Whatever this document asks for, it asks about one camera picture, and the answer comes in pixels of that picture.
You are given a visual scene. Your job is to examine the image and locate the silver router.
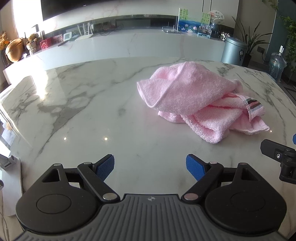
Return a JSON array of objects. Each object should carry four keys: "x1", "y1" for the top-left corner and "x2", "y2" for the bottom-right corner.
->
[{"x1": 162, "y1": 21, "x2": 181, "y2": 34}]

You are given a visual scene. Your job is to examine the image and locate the brown teddy bear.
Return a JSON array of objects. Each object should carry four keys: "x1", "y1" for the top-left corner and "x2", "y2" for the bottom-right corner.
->
[{"x1": 26, "y1": 33, "x2": 40, "y2": 55}]

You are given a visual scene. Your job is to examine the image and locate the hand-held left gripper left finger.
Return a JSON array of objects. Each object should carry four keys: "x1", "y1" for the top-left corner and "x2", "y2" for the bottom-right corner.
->
[{"x1": 41, "y1": 154, "x2": 117, "y2": 202}]

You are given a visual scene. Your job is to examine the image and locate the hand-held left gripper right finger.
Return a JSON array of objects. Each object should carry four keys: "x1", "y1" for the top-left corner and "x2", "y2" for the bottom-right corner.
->
[{"x1": 181, "y1": 153, "x2": 258, "y2": 202}]

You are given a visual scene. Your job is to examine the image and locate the potted plant in black pot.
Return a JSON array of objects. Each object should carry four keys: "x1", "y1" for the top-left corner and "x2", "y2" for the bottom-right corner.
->
[{"x1": 232, "y1": 16, "x2": 274, "y2": 68}]

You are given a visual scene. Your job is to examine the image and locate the white router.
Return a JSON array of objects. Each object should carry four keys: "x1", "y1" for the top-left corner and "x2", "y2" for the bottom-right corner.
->
[{"x1": 75, "y1": 22, "x2": 94, "y2": 41}]

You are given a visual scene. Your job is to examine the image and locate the silver trash can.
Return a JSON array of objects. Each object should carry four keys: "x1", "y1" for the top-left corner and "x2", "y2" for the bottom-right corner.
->
[{"x1": 221, "y1": 36, "x2": 248, "y2": 67}]

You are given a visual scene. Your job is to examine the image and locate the black television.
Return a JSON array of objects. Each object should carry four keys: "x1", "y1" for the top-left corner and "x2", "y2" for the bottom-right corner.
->
[{"x1": 40, "y1": 0, "x2": 204, "y2": 22}]

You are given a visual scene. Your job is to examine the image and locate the lotus painting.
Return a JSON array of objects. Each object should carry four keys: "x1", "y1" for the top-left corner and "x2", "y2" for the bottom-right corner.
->
[{"x1": 178, "y1": 8, "x2": 212, "y2": 39}]

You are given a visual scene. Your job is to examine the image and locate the clear water bottle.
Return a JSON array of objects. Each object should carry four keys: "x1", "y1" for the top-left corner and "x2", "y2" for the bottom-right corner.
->
[{"x1": 268, "y1": 52, "x2": 287, "y2": 82}]

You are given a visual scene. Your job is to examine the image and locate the green leafy plant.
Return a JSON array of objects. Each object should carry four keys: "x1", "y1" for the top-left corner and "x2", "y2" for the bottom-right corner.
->
[{"x1": 266, "y1": 0, "x2": 296, "y2": 61}]

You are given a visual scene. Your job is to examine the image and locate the round paper fan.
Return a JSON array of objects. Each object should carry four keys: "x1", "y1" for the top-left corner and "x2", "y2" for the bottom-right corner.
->
[{"x1": 208, "y1": 10, "x2": 226, "y2": 25}]

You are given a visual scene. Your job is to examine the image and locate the red box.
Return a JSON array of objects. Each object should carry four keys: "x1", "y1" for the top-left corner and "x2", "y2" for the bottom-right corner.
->
[{"x1": 40, "y1": 38, "x2": 53, "y2": 50}]

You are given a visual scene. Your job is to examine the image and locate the dried yellow flowers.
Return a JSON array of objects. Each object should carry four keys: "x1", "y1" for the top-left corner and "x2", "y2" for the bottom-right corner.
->
[{"x1": 0, "y1": 32, "x2": 10, "y2": 51}]

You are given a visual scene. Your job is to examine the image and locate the white tv cabinet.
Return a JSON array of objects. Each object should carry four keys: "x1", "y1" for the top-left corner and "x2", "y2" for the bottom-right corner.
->
[{"x1": 3, "y1": 14, "x2": 228, "y2": 87}]

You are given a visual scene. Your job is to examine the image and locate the brown wooden gourd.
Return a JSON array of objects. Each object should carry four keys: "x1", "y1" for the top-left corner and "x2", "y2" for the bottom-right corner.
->
[{"x1": 5, "y1": 38, "x2": 25, "y2": 62}]

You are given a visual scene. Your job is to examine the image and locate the pink towel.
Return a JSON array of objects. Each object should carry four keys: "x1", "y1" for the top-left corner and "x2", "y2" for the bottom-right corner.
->
[{"x1": 136, "y1": 61, "x2": 270, "y2": 144}]

